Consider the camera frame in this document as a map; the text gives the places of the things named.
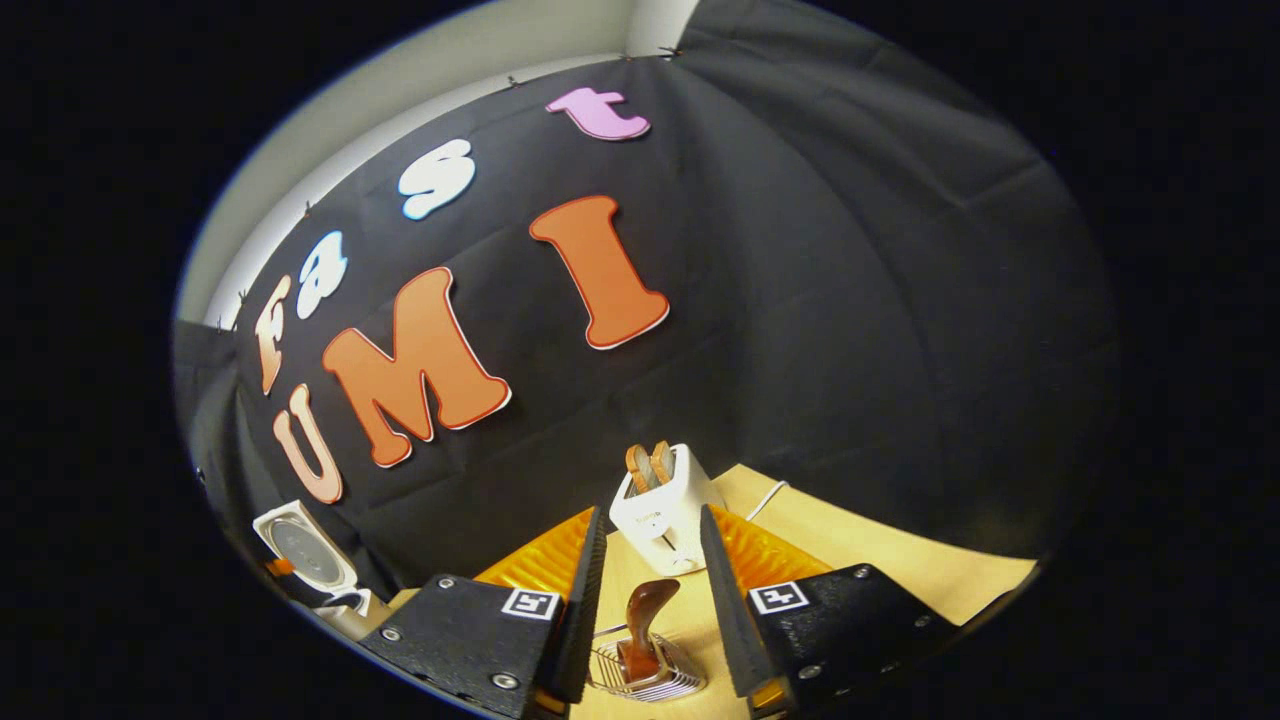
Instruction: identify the white toaster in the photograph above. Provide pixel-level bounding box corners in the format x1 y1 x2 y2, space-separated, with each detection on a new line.
608 445 726 576

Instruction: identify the brown wooden spoon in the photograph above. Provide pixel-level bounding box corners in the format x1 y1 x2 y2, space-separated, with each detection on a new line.
617 578 681 681

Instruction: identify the metal wire chopstick holder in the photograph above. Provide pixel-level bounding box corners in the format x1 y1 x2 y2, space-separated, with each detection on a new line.
588 625 708 701

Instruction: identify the white power cable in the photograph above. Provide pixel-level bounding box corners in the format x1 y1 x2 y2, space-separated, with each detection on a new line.
745 480 791 523

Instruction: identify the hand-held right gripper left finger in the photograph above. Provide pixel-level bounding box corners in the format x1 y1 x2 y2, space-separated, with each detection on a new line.
357 504 609 720

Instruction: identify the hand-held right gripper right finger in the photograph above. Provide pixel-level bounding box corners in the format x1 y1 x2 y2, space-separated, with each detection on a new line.
698 503 963 715

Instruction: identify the white rice cooker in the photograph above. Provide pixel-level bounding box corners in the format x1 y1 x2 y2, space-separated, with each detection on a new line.
252 500 396 641

